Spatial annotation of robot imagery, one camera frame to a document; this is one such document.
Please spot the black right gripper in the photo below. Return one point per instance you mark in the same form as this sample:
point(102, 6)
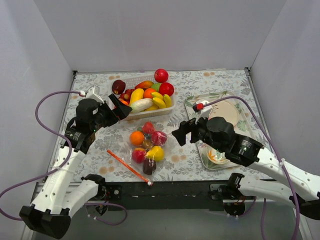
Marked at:
point(191, 130)

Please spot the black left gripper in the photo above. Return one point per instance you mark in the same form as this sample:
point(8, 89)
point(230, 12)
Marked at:
point(111, 111)

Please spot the orange toy orange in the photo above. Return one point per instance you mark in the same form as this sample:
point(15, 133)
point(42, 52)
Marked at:
point(136, 138)

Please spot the red toy pomegranate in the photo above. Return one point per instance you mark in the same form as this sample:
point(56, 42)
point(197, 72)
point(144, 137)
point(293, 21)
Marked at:
point(158, 138)

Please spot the red toy apple back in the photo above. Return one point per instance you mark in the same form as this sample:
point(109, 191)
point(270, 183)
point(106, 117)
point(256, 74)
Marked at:
point(148, 128)

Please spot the yellow toy peach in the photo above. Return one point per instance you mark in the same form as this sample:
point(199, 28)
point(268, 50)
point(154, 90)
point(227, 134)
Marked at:
point(156, 153)

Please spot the brown yellow toy fruit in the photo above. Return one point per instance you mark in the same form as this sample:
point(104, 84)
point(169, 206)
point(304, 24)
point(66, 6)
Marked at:
point(147, 144)

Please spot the red yellow toy mango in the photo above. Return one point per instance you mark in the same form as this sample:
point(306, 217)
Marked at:
point(138, 155)

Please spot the clear zip top bag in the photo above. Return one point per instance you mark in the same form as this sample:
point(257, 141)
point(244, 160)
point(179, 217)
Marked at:
point(136, 169)

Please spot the dark purple toy plum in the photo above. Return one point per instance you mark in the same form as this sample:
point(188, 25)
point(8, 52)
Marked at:
point(149, 166)

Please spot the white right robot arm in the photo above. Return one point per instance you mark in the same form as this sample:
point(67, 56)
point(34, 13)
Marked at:
point(290, 185)

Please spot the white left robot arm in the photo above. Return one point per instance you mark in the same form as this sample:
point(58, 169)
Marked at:
point(51, 211)

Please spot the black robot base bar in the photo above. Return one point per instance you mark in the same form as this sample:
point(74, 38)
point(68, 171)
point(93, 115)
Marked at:
point(170, 195)

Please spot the red toy apple top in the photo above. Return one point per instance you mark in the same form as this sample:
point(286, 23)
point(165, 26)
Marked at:
point(161, 75)

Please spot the red toy cherry cluster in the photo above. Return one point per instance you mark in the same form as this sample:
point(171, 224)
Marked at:
point(126, 95)

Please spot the white toy radish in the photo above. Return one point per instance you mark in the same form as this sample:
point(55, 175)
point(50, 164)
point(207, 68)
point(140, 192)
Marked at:
point(141, 105)

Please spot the dark red toy apple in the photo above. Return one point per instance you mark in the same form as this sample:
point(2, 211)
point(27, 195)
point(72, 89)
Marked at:
point(118, 87)

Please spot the white plastic fruit basket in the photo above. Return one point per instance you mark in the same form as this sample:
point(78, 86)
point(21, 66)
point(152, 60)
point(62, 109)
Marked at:
point(131, 82)

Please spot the small floral bowl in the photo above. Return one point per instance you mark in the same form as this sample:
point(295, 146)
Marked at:
point(216, 157)

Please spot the small orange toy tangerine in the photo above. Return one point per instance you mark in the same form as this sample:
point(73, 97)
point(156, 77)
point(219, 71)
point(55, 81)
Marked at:
point(148, 93)

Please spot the pink and cream plate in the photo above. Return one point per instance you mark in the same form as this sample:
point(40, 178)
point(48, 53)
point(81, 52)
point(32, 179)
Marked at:
point(226, 110)

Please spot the orange green toy mango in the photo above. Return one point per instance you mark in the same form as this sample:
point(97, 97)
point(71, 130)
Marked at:
point(144, 85)

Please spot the yellow toy banana bunch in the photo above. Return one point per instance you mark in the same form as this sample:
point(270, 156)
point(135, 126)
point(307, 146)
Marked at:
point(160, 101)

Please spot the red toy apple right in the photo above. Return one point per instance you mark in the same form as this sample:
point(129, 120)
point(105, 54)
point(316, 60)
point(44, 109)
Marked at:
point(166, 88)

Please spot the floral rectangular tray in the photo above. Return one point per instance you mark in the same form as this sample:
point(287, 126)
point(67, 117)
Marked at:
point(242, 127)

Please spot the green toy fruit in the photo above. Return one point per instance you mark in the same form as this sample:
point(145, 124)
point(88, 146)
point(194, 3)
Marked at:
point(156, 86)

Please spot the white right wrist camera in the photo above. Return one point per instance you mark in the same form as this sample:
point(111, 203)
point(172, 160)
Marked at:
point(202, 109)

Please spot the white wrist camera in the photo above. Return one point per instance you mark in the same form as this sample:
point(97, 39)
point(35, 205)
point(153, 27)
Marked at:
point(202, 109)
point(94, 93)

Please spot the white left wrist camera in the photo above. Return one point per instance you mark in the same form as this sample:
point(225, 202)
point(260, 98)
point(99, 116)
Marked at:
point(94, 93)

